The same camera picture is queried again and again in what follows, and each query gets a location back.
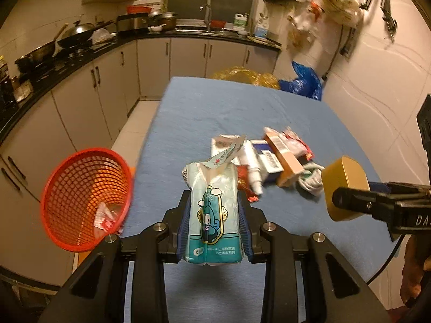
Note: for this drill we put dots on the red mesh basket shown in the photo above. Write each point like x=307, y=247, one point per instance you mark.
x=67, y=181

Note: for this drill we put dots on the black wok with steel lid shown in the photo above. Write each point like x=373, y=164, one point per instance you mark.
x=77, y=37

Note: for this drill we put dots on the grey kitchen cabinets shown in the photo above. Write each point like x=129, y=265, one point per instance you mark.
x=84, y=101

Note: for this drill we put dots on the black hanging clamps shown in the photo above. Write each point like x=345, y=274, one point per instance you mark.
x=387, y=10

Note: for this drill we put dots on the white jug green label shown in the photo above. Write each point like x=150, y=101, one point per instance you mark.
x=240, y=21

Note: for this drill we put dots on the small red wrapper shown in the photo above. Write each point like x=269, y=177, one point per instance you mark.
x=251, y=197

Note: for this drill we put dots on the wooden cutting board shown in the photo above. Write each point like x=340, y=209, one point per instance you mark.
x=266, y=40

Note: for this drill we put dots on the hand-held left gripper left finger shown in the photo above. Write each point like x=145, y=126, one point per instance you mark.
x=183, y=232

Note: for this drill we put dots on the blue tablecloth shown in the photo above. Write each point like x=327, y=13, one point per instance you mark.
x=202, y=114

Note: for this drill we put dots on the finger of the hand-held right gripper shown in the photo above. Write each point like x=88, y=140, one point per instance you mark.
x=357, y=202
x=378, y=187

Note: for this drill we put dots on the person's right hand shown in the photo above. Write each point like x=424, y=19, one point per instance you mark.
x=412, y=269

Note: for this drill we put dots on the blue plastic bag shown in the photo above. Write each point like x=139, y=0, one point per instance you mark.
x=303, y=80

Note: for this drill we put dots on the red white crumpled wrapper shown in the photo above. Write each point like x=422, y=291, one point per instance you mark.
x=107, y=220

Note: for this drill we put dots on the white paper packet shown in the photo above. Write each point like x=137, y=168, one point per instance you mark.
x=220, y=144

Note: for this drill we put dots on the white spray bottle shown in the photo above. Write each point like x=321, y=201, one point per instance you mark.
x=252, y=171

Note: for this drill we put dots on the teal tissue pack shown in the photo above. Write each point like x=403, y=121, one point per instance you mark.
x=215, y=215

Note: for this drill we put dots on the blue white box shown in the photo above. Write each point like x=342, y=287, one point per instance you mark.
x=269, y=161

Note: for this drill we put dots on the red basin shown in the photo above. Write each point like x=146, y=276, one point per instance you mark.
x=138, y=8

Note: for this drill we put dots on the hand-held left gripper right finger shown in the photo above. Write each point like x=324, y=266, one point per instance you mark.
x=247, y=242

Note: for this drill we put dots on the white bowl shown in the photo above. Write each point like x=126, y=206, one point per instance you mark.
x=155, y=28

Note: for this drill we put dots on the small cardboard packet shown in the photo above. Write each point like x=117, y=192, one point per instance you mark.
x=23, y=91

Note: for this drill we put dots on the orange cardboard box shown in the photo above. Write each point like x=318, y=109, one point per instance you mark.
x=286, y=161

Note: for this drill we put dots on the black kitchen countertop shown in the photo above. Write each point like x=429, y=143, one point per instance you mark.
x=50, y=74

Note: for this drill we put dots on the steel pot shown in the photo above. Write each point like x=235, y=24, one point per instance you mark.
x=166, y=20

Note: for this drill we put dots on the hanging clear plastic bags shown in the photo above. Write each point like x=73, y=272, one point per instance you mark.
x=303, y=23

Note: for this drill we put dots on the hanging bag of noodles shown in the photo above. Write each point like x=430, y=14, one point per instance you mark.
x=341, y=1

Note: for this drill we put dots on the crumpled white plastic bag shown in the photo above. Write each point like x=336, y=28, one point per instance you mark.
x=309, y=181

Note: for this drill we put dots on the yellow plastic bag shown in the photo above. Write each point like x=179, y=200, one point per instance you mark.
x=242, y=75

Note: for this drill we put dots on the plastic bag on counter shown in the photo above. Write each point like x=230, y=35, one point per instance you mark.
x=101, y=36

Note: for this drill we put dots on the gold box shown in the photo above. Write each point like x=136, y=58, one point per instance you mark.
x=346, y=175

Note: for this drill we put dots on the steel faucet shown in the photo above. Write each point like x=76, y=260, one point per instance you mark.
x=208, y=16

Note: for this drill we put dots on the clear plastic bag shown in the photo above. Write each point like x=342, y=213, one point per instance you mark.
x=295, y=144

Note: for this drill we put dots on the steel rectangular cooker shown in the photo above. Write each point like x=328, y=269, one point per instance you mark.
x=133, y=23

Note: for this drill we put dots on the white bottle blue label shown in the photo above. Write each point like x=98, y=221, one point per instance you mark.
x=262, y=28

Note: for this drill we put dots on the steel wok with wooden spatula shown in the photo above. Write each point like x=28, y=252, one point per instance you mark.
x=37, y=55

